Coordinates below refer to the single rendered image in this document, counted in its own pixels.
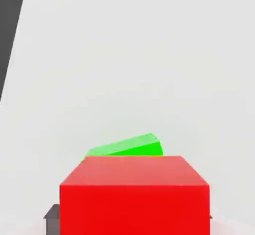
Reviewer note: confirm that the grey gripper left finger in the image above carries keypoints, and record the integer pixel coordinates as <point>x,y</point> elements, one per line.
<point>52,221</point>

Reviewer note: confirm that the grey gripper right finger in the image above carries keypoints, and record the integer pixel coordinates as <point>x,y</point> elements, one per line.
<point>214,227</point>

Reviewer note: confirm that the small red cube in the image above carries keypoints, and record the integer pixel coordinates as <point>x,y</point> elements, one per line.
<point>134,203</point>

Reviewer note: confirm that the small green cube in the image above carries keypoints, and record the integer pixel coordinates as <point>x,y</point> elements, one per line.
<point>139,146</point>

